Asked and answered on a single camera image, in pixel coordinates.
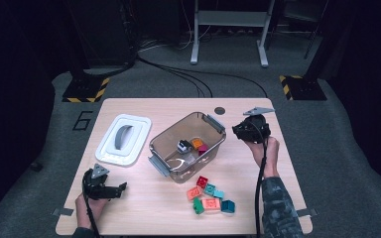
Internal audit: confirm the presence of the thin black floor cable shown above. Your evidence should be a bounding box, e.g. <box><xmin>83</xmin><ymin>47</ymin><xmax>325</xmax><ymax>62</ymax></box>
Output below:
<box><xmin>135</xmin><ymin>54</ymin><xmax>213</xmax><ymax>99</ymax></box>
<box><xmin>173</xmin><ymin>66</ymin><xmax>269</xmax><ymax>99</ymax></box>
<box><xmin>158</xmin><ymin>65</ymin><xmax>203</xmax><ymax>99</ymax></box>

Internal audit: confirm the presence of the right hand-held gripper black cable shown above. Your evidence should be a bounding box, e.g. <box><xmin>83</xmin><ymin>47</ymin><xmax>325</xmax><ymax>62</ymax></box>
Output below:
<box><xmin>247</xmin><ymin>119</ymin><xmax>271</xmax><ymax>238</ymax></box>

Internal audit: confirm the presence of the dark blue-teal building block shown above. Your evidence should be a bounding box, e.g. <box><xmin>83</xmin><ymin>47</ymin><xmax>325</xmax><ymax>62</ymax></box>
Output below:
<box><xmin>220</xmin><ymin>199</ymin><xmax>236</xmax><ymax>214</ymax></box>

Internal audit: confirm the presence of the teal studded building block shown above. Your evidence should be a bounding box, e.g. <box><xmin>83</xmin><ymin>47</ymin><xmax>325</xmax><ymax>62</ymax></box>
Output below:
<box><xmin>203</xmin><ymin>182</ymin><xmax>216</xmax><ymax>196</ymax></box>

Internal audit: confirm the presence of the left hand-held gripper black cable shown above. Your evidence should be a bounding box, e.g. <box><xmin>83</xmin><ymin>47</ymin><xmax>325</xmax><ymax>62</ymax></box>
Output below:
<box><xmin>81</xmin><ymin>172</ymin><xmax>101</xmax><ymax>238</ymax></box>

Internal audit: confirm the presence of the small coral building block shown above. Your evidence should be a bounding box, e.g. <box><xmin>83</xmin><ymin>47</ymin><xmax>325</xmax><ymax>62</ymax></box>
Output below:
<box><xmin>187</xmin><ymin>185</ymin><xmax>202</xmax><ymax>201</ymax></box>

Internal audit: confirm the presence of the person's left hand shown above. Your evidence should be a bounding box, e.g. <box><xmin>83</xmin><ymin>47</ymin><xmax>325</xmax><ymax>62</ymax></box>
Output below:
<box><xmin>74</xmin><ymin>192</ymin><xmax>110</xmax><ymax>231</ymax></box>

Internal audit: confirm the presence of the white metal stand frame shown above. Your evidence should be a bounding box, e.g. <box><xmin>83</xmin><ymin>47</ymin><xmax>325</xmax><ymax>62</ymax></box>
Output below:
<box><xmin>190</xmin><ymin>0</ymin><xmax>277</xmax><ymax>68</ymax></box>

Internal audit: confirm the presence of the person's right hand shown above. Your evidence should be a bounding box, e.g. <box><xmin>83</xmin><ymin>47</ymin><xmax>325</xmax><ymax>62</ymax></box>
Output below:
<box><xmin>244</xmin><ymin>136</ymin><xmax>281</xmax><ymax>179</ymax></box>

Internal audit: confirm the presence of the green building block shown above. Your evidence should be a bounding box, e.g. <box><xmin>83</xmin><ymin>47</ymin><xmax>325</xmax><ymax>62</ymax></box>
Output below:
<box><xmin>192</xmin><ymin>196</ymin><xmax>205</xmax><ymax>215</ymax></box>

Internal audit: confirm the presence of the clear brown plastic storage box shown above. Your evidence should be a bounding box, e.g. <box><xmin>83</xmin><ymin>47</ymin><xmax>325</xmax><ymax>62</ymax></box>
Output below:
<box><xmin>148</xmin><ymin>111</ymin><xmax>227</xmax><ymax>184</ymax></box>

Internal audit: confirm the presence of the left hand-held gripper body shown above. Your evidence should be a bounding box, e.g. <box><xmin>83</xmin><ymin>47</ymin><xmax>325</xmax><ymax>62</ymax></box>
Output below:
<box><xmin>81</xmin><ymin>163</ymin><xmax>110</xmax><ymax>201</ymax></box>

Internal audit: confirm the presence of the grey tape strip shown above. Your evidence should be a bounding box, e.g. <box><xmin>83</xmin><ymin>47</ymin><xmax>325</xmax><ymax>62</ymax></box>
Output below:
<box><xmin>52</xmin><ymin>207</ymin><xmax>74</xmax><ymax>217</ymax></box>
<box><xmin>297</xmin><ymin>207</ymin><xmax>318</xmax><ymax>218</ymax></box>

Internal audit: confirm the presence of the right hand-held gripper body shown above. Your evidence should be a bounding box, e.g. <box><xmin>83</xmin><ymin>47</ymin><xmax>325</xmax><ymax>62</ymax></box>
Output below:
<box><xmin>240</xmin><ymin>106</ymin><xmax>276</xmax><ymax>145</ymax></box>

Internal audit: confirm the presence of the long pink building block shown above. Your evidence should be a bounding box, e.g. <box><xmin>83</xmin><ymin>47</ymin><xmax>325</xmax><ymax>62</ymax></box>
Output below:
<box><xmin>200</xmin><ymin>197</ymin><xmax>221</xmax><ymax>212</ymax></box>

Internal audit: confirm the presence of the white floor cable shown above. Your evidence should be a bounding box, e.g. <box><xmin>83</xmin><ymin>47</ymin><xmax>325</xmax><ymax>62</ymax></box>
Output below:
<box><xmin>138</xmin><ymin>24</ymin><xmax>212</xmax><ymax>53</ymax></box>

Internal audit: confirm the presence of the thick black floor cable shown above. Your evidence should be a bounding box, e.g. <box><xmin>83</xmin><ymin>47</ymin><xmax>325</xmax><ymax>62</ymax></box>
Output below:
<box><xmin>82</xmin><ymin>19</ymin><xmax>140</xmax><ymax>78</ymax></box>

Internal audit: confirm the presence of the white and black toy car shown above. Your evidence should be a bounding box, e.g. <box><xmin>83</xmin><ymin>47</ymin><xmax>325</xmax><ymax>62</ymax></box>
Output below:
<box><xmin>177</xmin><ymin>139</ymin><xmax>193</xmax><ymax>155</ymax></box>

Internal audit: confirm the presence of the hand-held gripper black cable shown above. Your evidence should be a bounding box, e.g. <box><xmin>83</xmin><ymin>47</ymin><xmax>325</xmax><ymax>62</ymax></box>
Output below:
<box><xmin>81</xmin><ymin>172</ymin><xmax>101</xmax><ymax>238</ymax></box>
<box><xmin>247</xmin><ymin>119</ymin><xmax>271</xmax><ymax>238</ymax></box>

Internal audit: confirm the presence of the black stand base striped tape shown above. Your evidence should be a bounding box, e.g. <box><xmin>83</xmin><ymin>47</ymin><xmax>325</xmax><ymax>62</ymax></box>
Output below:
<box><xmin>279</xmin><ymin>74</ymin><xmax>327</xmax><ymax>101</ymax></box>
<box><xmin>62</xmin><ymin>76</ymin><xmax>111</xmax><ymax>103</ymax></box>

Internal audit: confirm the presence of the white lid with grey handle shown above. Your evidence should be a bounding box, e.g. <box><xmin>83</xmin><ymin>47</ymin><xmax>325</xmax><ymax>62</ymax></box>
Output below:
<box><xmin>94</xmin><ymin>113</ymin><xmax>153</xmax><ymax>168</ymax></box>

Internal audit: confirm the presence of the black equipment cabinet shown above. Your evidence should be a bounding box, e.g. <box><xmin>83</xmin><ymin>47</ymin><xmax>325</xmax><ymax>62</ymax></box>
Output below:
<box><xmin>63</xmin><ymin>0</ymin><xmax>137</xmax><ymax>68</ymax></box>

